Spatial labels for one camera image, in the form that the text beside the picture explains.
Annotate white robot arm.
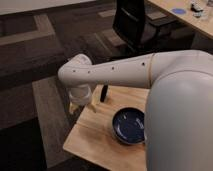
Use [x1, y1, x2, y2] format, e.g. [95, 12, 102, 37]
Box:
[58, 50, 213, 171]

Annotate light wooden desk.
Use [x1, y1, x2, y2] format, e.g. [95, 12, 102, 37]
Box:
[148, 0, 213, 39]

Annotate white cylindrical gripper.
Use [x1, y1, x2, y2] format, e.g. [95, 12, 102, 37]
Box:
[68, 84, 97, 115]

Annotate blue round disc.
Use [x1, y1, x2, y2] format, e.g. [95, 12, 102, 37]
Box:
[172, 8, 186, 14]

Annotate black eraser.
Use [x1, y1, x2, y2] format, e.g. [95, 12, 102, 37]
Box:
[100, 85, 108, 102]

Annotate small items on desk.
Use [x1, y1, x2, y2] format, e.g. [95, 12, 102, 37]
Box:
[190, 1, 207, 18]

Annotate black office chair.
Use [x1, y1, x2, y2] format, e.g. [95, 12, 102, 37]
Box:
[112, 0, 178, 56]

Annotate dark blue bowl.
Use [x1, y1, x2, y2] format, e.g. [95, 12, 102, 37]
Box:
[112, 107, 145, 145]

